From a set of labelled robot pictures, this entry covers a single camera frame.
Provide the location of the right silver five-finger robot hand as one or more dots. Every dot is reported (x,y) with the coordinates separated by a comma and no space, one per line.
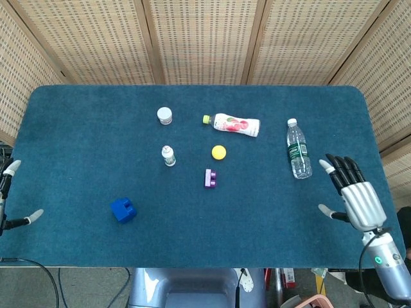
(363,202)

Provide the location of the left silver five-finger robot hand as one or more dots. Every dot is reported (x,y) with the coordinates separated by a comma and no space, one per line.
(2,205)

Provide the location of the blue toy block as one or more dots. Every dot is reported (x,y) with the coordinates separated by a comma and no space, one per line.
(122,210)

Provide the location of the purple toy block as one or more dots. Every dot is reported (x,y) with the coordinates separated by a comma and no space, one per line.
(210,179)

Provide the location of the woven folding screen panel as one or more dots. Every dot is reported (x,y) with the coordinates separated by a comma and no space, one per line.
(22,80)
(385,80)
(314,41)
(90,41)
(205,41)
(399,173)

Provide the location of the black object beside table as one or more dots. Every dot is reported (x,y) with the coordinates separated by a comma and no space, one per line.
(405,224)

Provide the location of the black floor equipment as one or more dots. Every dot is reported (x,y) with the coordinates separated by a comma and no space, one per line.
(4,150)

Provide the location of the clear water bottle green label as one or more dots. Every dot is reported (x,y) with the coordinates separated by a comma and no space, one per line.
(298,150)

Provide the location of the red white box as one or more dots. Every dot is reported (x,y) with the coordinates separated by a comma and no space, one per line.
(289,276)

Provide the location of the pink plastic basket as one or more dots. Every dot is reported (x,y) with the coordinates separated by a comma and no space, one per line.
(316,301)

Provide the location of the pink-label drink bottle green cap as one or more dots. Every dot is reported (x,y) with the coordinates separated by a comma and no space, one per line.
(237,125)

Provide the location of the yellow ball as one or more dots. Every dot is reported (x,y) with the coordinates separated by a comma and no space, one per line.
(219,152)

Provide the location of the teal blue table cloth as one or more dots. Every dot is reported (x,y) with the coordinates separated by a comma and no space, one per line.
(192,224)

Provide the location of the small white green-label yogurt bottle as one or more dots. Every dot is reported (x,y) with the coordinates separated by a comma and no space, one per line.
(169,158)

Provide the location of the white round lidded jar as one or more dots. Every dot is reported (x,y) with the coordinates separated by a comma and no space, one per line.
(164,115)

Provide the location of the silver-blue robot torso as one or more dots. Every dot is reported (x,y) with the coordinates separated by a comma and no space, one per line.
(192,282)

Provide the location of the white torso bracket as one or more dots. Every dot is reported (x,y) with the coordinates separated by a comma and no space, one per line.
(246,284)

